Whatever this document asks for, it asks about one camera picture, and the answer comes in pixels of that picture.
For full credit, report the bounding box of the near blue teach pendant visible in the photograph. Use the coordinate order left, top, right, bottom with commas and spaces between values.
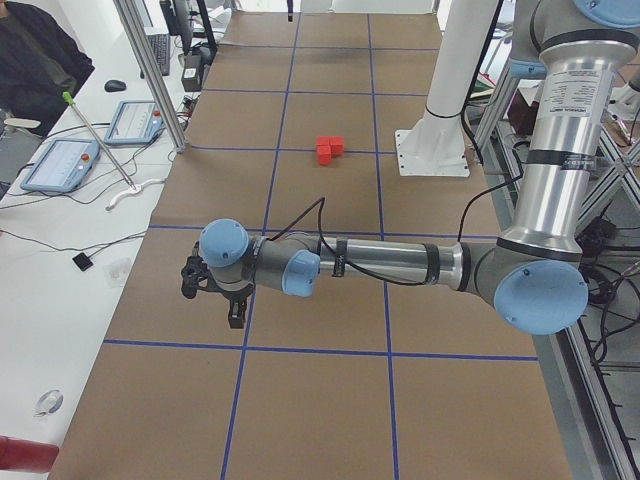
20, 138, 100, 193

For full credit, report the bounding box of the small black square device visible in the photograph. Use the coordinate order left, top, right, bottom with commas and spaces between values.
72, 252, 94, 272

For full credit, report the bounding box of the blue teach pendant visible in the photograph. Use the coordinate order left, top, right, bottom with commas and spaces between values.
20, 138, 100, 193
104, 100, 164, 147

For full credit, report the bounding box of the red object at corner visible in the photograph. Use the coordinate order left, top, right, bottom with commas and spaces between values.
1, 436, 59, 474

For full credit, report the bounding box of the person in dark jacket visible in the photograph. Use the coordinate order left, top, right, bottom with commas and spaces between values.
1, 1, 94, 136

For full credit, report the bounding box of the black keyboard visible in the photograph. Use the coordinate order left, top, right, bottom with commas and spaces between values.
146, 33, 171, 76

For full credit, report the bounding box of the far blue teach pendant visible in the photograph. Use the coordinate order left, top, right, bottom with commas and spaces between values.
104, 100, 164, 147

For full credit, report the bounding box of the aluminium frame post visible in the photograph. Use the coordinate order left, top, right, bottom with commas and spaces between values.
113, 0, 186, 153

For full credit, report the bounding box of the metal rod green tip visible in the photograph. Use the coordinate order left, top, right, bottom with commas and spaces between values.
62, 91, 137, 191

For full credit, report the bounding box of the black computer mouse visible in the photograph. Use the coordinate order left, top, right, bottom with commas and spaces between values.
104, 79, 127, 93

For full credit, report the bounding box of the white round tape roll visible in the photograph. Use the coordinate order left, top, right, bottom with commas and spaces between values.
34, 389, 64, 417

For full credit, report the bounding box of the black power adapter box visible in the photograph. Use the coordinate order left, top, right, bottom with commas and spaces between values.
181, 54, 203, 93

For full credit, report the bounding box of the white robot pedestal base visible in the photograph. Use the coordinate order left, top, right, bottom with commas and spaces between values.
395, 0, 502, 178

